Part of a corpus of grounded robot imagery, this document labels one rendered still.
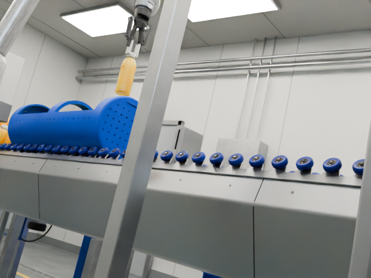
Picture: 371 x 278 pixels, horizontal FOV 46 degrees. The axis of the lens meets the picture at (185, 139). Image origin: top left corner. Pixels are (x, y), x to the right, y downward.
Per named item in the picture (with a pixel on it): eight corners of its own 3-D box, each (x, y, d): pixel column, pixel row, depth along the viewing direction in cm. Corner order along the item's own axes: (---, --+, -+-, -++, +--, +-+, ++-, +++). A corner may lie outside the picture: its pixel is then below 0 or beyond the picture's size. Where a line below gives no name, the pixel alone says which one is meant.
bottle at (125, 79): (121, 96, 206) (130, 60, 210) (132, 96, 202) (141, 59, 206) (111, 91, 200) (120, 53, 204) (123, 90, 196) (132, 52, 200)
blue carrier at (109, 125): (88, 148, 176) (111, 84, 183) (-1, 143, 238) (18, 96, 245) (140, 171, 195) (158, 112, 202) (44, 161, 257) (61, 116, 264)
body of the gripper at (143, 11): (142, 4, 204) (137, 22, 203) (154, 13, 210) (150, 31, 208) (131, 7, 210) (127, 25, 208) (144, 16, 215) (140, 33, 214)
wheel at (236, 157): (244, 152, 129) (247, 158, 130) (232, 151, 132) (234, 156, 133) (236, 161, 126) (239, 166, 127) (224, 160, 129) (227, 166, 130)
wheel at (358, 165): (374, 158, 102) (376, 164, 103) (355, 156, 105) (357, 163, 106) (367, 169, 100) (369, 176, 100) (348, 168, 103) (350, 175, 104)
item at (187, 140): (175, 169, 153) (185, 127, 156) (168, 168, 156) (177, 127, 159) (195, 176, 160) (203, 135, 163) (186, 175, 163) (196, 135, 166)
